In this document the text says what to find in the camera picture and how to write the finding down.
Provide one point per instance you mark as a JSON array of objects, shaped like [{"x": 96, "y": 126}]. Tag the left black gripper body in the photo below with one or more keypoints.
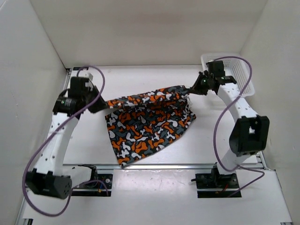
[{"x": 90, "y": 97}]

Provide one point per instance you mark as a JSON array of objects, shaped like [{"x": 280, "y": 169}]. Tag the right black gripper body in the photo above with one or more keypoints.
[{"x": 202, "y": 86}]

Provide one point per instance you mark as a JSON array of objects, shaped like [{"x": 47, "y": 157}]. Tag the orange camouflage shorts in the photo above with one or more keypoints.
[{"x": 142, "y": 125}]

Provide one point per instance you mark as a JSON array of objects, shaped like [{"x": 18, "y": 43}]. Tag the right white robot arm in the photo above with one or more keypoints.
[{"x": 250, "y": 132}]

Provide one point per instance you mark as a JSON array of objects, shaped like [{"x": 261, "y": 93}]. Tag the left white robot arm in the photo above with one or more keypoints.
[{"x": 47, "y": 176}]

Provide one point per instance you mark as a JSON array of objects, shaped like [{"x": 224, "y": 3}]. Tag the dark label sticker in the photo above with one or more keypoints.
[{"x": 77, "y": 68}]

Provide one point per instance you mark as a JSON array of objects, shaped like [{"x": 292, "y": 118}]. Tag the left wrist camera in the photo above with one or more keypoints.
[{"x": 89, "y": 76}]

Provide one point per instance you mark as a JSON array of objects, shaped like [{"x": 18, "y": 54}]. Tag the aluminium front rail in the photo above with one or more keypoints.
[{"x": 162, "y": 166}]

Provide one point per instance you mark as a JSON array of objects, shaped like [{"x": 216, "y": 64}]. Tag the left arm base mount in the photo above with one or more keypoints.
[{"x": 89, "y": 181}]

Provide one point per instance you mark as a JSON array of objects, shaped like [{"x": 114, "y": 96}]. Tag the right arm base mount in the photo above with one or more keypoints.
[{"x": 216, "y": 185}]

